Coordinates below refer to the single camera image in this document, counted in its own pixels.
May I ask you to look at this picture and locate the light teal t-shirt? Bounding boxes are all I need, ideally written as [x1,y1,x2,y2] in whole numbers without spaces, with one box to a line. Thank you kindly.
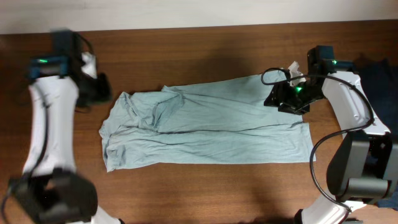
[99,72,313,172]

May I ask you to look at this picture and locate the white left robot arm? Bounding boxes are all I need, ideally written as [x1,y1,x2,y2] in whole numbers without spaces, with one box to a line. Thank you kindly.
[6,52,122,223]

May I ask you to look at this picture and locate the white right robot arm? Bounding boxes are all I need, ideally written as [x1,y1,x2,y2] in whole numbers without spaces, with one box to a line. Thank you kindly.
[264,59,397,224]

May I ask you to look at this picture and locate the dark blue folded garment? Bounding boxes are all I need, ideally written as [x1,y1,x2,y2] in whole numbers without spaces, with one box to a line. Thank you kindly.
[357,58,398,209]

